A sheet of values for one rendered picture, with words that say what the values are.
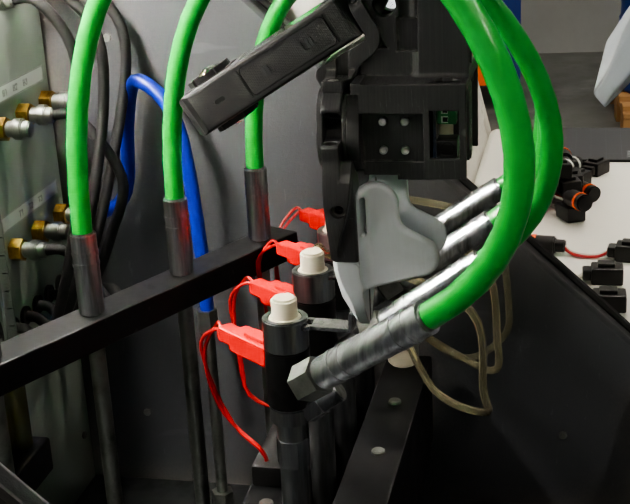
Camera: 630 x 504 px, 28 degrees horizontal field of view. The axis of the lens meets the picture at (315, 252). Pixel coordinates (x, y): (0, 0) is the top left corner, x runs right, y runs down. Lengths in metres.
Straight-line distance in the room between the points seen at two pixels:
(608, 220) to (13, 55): 0.68
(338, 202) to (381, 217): 0.03
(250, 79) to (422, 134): 0.10
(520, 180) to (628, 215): 0.87
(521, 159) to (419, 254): 0.17
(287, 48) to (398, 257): 0.13
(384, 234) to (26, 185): 0.43
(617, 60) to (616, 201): 1.04
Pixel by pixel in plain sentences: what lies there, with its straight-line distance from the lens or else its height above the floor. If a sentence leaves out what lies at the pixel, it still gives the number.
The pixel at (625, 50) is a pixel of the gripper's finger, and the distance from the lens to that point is 0.43.
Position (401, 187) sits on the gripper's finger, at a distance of 0.73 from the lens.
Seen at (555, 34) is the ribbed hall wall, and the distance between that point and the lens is 7.24.
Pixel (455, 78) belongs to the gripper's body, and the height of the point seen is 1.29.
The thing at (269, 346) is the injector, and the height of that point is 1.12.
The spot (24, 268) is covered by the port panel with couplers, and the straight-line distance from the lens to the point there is 1.06.
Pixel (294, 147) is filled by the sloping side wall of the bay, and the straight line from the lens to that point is 1.05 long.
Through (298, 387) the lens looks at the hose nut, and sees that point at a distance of 0.66.
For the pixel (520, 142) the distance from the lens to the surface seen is 0.55.
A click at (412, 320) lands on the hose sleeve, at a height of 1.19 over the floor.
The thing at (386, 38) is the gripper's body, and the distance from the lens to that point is 0.68.
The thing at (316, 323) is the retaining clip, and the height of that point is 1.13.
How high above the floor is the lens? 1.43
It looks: 20 degrees down
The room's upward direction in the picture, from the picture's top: 3 degrees counter-clockwise
